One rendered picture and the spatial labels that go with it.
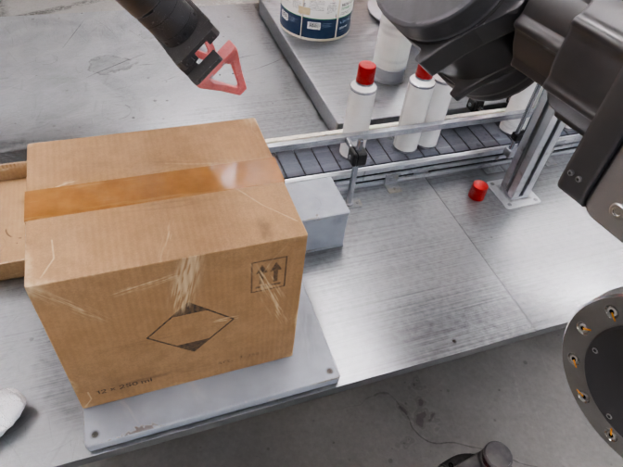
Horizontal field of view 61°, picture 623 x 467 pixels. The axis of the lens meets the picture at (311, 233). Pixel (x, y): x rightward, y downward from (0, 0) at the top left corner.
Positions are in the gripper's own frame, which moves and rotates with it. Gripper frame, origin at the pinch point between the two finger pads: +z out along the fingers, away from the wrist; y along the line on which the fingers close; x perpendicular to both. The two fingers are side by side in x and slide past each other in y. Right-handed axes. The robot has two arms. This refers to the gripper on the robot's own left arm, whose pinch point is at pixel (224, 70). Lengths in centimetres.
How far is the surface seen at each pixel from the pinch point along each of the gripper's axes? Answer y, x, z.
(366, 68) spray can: 6.2, -17.9, 25.9
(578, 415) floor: -46, -2, 154
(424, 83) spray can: 2.8, -24.6, 36.6
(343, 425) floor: -13, 52, 110
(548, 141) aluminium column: -15, -35, 54
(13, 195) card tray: 28, 46, 6
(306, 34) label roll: 55, -20, 51
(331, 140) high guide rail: 4.4, -4.4, 31.3
